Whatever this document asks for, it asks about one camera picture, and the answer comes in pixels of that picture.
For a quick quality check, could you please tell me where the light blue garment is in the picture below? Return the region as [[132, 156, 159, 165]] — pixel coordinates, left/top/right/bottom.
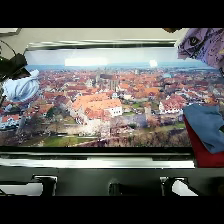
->
[[2, 69, 41, 103]]

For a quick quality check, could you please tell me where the red garment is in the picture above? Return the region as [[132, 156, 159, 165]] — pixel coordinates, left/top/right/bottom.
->
[[182, 115, 224, 169]]

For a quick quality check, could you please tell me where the purple patterned garment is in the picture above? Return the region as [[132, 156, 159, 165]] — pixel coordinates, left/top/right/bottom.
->
[[176, 27, 224, 70]]

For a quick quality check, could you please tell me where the black cable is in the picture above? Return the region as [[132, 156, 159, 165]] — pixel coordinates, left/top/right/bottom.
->
[[0, 39, 17, 57]]

